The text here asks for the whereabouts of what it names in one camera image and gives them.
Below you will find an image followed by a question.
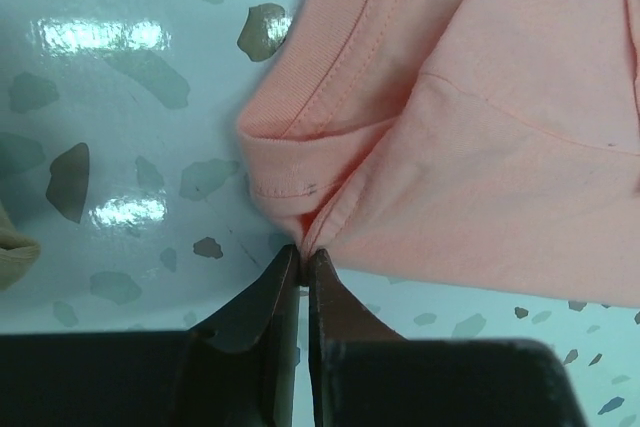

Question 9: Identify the folded cream t-shirt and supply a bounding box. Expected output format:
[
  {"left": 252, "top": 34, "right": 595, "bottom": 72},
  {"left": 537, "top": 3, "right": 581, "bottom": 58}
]
[{"left": 0, "top": 207, "right": 41, "bottom": 291}]

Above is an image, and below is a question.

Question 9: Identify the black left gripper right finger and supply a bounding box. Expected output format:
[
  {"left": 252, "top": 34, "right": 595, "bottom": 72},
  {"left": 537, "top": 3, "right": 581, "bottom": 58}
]
[{"left": 307, "top": 249, "right": 404, "bottom": 426}]

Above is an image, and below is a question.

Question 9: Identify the salmon pink t-shirt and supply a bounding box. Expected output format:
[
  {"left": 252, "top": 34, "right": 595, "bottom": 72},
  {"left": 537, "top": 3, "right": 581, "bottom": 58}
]
[{"left": 237, "top": 0, "right": 639, "bottom": 307}]

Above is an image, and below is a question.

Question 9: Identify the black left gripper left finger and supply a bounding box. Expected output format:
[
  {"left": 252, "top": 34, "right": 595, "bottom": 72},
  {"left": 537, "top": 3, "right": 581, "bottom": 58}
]
[{"left": 177, "top": 245, "right": 300, "bottom": 426}]

